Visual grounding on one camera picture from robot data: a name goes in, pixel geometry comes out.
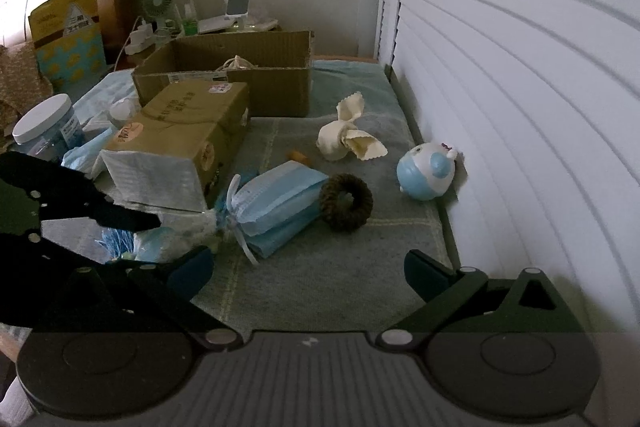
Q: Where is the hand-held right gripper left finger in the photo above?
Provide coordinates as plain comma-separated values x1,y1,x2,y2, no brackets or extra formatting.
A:
59,246,242,351

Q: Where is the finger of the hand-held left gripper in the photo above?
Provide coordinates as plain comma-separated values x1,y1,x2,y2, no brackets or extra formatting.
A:
0,232,108,324
0,152,162,235

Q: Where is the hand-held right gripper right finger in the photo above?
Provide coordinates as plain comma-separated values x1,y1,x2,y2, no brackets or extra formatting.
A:
375,249,572,351

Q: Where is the speckled grey fabric pouch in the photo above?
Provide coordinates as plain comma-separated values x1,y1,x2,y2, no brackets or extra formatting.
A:
134,211,223,264

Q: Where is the blue tassel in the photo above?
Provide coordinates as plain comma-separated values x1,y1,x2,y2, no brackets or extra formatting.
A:
101,228,138,262

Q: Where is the blue and white plush toy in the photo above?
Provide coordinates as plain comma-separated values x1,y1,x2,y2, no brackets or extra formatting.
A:
397,141,459,202

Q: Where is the white knotted cloth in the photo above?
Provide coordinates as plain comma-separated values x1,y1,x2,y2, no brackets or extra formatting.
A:
317,96,389,162

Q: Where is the cardboard box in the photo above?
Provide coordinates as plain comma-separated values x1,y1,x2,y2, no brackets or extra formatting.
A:
100,81,251,214
132,30,315,118

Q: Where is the loose blue face mask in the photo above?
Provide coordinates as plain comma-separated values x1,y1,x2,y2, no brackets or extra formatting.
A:
61,127,117,180

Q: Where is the grey-green striped towel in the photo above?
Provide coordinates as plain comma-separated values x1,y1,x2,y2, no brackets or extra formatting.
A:
192,69,458,339

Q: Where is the white lidded plastic jar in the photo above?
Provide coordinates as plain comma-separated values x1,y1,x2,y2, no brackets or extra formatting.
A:
12,94,82,158

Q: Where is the white bottle cap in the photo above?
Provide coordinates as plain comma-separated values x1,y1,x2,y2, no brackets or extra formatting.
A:
108,99,142,124

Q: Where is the brown patterned cloth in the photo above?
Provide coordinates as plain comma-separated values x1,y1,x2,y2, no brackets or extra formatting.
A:
0,44,53,140

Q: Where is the dark brown scrunchie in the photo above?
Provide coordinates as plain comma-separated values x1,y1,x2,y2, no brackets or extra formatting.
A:
319,173,374,233

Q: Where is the closed cardboard box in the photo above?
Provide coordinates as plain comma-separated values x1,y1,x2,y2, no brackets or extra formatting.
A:
100,81,251,214

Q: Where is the yellow and blue package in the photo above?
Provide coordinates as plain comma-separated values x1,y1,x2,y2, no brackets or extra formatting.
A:
28,0,107,94

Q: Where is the white power strip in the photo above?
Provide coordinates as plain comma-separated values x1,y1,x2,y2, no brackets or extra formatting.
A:
124,20,173,56

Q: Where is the small green desk fan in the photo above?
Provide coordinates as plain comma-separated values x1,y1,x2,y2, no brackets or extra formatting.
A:
142,0,176,32

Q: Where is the white louvered door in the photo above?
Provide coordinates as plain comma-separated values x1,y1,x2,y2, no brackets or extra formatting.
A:
374,0,640,334

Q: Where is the green bottle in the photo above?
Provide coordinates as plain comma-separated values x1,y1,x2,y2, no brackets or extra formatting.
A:
182,0,200,36

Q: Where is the white router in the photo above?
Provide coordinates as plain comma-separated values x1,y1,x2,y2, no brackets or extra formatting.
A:
197,0,240,36

